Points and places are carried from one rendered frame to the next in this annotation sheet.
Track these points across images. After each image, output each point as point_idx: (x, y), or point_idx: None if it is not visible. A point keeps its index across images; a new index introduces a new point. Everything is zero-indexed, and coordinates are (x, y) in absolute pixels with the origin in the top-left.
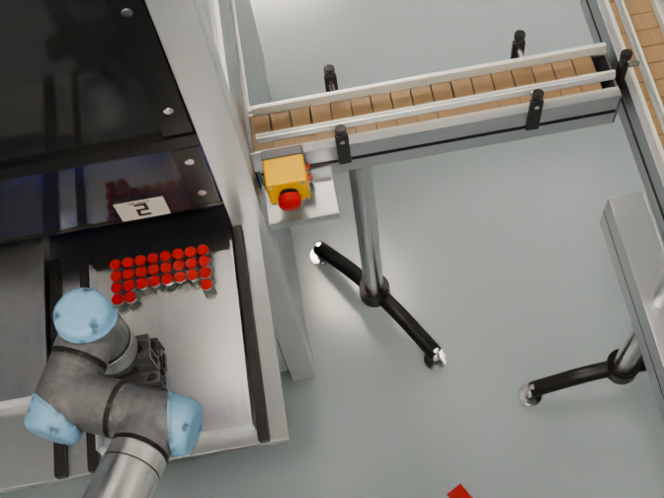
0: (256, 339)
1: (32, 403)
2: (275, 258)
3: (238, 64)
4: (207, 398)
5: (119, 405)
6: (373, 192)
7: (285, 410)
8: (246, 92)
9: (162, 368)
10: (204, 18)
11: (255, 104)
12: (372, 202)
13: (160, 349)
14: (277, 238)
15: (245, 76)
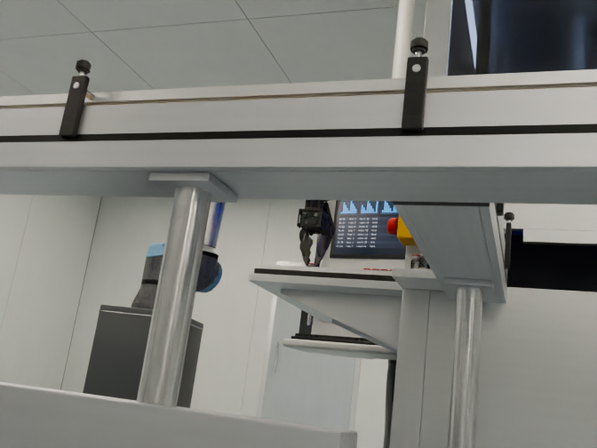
0: (318, 272)
1: None
2: (398, 340)
3: (535, 239)
4: None
5: None
6: (455, 376)
7: (267, 280)
8: (541, 289)
9: (307, 218)
10: (433, 69)
11: (582, 367)
12: (452, 395)
13: (315, 210)
14: (433, 380)
15: (561, 291)
